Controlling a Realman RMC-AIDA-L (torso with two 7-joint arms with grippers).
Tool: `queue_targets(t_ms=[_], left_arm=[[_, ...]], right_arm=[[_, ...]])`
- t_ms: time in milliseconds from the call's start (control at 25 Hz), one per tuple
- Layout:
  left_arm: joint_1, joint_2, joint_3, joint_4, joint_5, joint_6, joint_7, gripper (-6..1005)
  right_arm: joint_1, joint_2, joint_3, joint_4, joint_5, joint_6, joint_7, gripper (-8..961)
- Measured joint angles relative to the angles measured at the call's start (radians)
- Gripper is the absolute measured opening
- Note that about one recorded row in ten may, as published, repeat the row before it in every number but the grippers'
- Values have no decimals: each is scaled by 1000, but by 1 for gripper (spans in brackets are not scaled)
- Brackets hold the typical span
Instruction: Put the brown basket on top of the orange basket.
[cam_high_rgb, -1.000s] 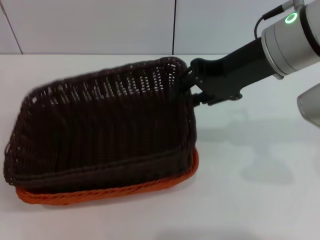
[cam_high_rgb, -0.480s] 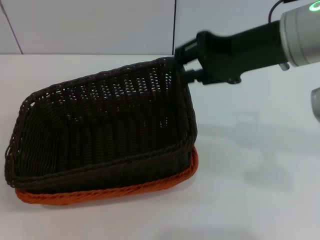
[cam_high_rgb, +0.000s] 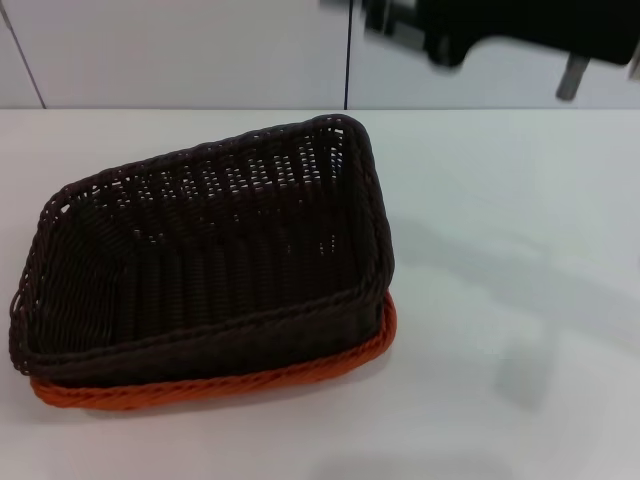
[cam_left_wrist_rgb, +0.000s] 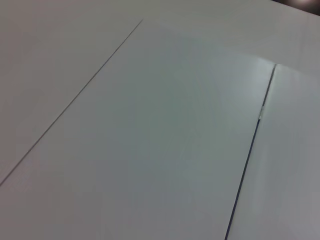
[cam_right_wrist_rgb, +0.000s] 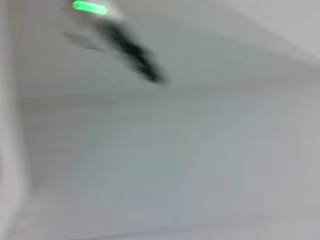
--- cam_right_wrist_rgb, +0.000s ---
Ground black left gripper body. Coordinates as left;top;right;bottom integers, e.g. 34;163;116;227
96;19;157;70

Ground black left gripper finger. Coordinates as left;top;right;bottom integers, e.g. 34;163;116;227
138;56;172;86

